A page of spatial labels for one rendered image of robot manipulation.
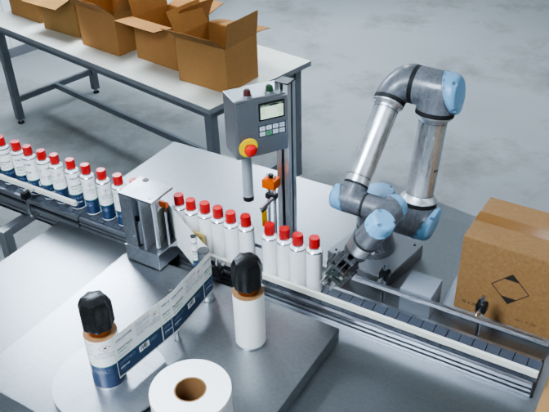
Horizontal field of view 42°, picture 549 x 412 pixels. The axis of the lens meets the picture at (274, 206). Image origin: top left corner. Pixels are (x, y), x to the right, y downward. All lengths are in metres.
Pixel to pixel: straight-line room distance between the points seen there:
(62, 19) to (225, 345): 3.11
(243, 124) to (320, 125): 3.06
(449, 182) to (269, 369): 2.73
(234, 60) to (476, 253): 1.99
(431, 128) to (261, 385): 0.88
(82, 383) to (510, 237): 1.26
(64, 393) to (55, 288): 0.54
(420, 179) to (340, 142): 2.72
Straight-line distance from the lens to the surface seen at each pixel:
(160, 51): 4.15
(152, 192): 2.29
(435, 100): 2.12
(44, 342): 2.23
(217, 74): 3.76
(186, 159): 3.09
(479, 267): 2.18
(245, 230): 2.25
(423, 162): 2.20
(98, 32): 4.46
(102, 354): 1.93
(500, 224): 2.21
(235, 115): 2.07
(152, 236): 2.39
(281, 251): 2.21
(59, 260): 2.61
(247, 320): 2.00
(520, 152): 4.97
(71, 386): 2.06
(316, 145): 4.86
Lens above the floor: 2.35
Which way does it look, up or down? 34 degrees down
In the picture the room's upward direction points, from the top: 2 degrees counter-clockwise
